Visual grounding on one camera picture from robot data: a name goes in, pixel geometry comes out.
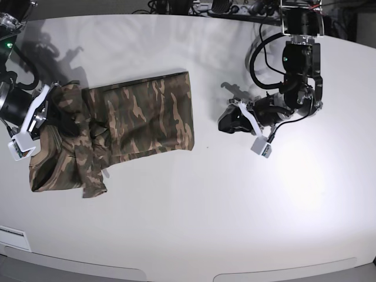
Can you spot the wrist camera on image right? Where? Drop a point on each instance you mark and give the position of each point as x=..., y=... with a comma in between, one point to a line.
x=262, y=147

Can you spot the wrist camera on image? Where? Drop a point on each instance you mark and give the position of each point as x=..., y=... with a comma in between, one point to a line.
x=262, y=147
x=21, y=149

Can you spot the white label plate on table edge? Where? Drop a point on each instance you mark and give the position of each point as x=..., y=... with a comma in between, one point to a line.
x=14, y=238

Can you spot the camouflage T-shirt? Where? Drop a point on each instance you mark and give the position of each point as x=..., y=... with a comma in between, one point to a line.
x=117, y=123

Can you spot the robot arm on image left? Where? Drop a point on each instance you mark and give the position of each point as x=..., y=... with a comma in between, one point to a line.
x=16, y=101

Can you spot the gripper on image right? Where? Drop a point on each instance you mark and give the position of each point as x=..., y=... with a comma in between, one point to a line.
x=238, y=118

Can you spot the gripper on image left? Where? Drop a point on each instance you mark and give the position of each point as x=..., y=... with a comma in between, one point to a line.
x=48, y=113

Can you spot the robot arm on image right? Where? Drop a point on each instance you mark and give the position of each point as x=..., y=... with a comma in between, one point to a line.
x=301, y=89

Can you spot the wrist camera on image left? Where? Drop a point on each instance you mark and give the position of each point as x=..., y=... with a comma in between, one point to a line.
x=21, y=149

